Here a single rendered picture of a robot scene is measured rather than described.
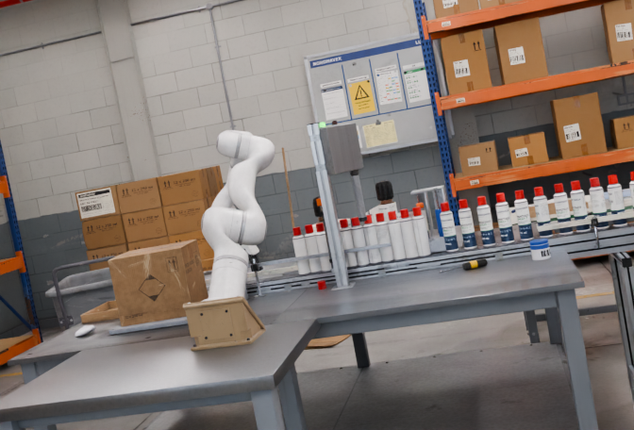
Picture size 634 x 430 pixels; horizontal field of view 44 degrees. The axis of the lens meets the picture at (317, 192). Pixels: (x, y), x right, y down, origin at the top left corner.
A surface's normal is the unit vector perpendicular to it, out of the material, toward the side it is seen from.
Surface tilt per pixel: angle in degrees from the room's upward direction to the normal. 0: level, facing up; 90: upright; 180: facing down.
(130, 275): 90
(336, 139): 90
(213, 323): 90
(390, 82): 88
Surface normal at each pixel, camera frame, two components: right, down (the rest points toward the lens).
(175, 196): -0.08, 0.09
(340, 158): 0.67, -0.08
